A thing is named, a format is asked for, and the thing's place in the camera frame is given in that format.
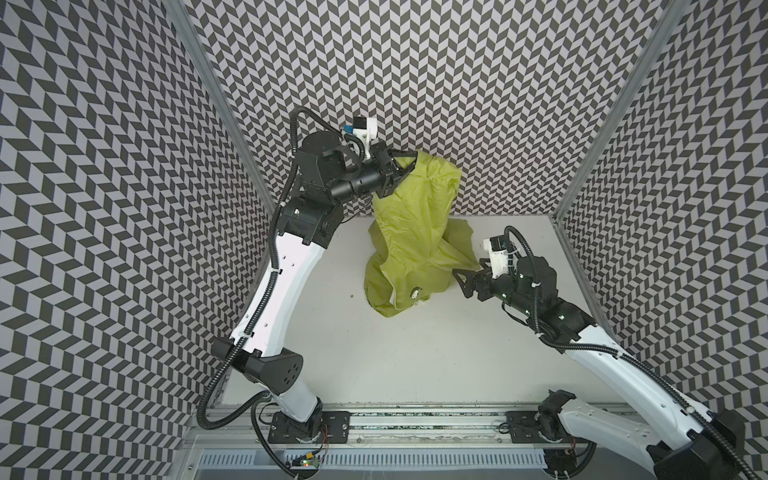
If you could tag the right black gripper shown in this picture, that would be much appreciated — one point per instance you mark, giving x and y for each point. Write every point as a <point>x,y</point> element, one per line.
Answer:
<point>482,281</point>

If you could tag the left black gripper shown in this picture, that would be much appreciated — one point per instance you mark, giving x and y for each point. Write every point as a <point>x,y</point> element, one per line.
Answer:
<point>385,171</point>

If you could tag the green jacket with printed lining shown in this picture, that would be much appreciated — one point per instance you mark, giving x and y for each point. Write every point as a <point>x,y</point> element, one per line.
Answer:
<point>417,243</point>

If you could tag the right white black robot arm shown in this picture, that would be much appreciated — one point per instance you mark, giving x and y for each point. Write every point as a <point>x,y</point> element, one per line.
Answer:
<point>675,437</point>

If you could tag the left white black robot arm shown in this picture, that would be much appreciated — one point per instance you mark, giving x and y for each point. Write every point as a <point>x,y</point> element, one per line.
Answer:
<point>329,169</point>

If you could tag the small green circuit board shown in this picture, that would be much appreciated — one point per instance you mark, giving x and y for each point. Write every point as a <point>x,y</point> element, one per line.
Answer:
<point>306,461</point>

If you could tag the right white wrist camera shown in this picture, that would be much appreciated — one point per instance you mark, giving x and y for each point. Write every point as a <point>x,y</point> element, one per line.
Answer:
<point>497,250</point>

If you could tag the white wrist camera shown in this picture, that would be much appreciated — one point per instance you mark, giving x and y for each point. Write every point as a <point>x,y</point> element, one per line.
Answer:
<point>363,127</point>
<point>497,250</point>

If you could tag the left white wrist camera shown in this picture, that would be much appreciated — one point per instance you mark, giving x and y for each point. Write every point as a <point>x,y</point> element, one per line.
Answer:
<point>363,127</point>

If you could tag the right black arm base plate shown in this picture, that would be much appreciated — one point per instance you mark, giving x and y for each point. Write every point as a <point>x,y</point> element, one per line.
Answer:
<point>534,427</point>

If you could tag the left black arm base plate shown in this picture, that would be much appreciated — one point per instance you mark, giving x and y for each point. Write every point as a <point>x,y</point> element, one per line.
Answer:
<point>331,426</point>

